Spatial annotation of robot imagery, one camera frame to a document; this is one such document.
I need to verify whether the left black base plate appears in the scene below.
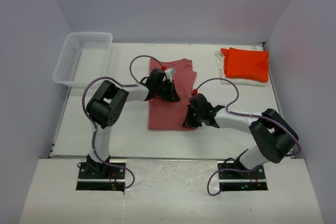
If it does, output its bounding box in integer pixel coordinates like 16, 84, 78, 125
76, 162, 126, 192

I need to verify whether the white plastic basket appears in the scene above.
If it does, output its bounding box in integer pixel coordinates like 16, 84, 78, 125
53, 32, 113, 88

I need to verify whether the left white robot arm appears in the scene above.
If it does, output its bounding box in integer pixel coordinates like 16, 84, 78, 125
79, 68, 180, 179

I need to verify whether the pink t shirt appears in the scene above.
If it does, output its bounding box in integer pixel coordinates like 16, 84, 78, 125
148, 58, 197, 131

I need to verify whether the folded orange t shirt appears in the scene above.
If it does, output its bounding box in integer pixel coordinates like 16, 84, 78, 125
221, 48, 269, 83

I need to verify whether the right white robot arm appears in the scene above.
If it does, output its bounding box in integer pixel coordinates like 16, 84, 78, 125
183, 93, 299, 178

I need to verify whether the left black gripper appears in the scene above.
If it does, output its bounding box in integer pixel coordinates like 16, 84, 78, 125
155, 80, 179, 101

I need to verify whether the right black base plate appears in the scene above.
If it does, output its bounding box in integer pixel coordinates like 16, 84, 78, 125
218, 166, 268, 191

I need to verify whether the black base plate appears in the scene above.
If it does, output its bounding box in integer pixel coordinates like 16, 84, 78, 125
218, 166, 268, 191
76, 162, 126, 192

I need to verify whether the folded white t shirt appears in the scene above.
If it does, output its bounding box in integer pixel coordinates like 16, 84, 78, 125
214, 50, 269, 87

